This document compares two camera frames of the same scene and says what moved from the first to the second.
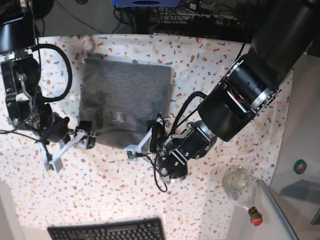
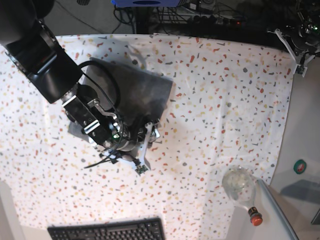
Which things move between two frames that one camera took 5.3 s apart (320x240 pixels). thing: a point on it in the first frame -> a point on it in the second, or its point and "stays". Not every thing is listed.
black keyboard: x=151 y=229 stays
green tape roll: x=299 y=166 stays
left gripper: x=54 y=128 -> x=129 y=142
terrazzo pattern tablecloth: x=99 y=183 stays
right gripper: x=172 y=161 -> x=303 y=37
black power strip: x=212 y=20 stays
